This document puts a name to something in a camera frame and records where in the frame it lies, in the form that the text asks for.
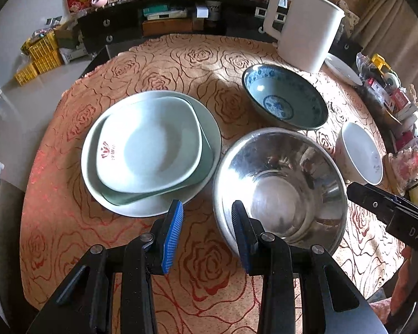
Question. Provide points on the silver media player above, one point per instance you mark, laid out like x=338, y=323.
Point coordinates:
x=163, y=13

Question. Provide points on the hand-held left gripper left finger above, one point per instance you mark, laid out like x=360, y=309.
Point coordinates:
x=172, y=236

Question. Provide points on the large white round plate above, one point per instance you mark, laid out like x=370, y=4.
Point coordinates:
x=207, y=121

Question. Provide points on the yellow plastic crate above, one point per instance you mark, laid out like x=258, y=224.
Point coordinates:
x=26, y=74
x=43, y=46
x=48, y=62

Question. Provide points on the glass dome with pink flowers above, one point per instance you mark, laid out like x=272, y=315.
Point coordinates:
x=410, y=161

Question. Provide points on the white paper bucket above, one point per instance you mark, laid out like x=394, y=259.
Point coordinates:
x=213, y=11

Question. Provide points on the white and brown chair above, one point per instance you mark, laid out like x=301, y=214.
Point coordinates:
x=7, y=233

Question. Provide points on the brown wooden box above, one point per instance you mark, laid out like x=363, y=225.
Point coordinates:
x=170, y=28

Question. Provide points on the yellow toy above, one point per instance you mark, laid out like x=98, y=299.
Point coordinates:
x=380, y=63

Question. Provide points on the green square plate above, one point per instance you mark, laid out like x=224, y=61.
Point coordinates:
x=207, y=156

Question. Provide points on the large stainless steel bowl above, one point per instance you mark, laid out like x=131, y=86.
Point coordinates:
x=285, y=188

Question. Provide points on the rose patterned tablecloth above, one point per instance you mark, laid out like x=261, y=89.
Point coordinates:
x=202, y=261

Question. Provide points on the blue patterned ceramic bowl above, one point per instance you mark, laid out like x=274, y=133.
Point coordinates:
x=285, y=94

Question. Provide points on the white oval dish red logo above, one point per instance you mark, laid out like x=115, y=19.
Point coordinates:
x=149, y=146

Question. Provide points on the beige curtain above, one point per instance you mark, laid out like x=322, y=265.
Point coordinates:
x=396, y=34

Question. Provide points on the white plastic basket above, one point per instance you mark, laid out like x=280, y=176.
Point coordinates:
x=73, y=55

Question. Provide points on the cardboard box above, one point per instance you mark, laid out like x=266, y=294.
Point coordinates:
x=66, y=36

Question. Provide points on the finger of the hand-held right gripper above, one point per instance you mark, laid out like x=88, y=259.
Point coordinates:
x=368, y=196

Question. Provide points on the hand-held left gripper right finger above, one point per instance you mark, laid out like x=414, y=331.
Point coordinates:
x=241, y=236

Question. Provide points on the small white bowl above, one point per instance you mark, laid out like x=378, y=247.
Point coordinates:
x=360, y=153

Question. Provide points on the small white plate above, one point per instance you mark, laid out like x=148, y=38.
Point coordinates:
x=344, y=71

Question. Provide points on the black tv cabinet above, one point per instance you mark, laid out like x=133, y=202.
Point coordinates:
x=118, y=24

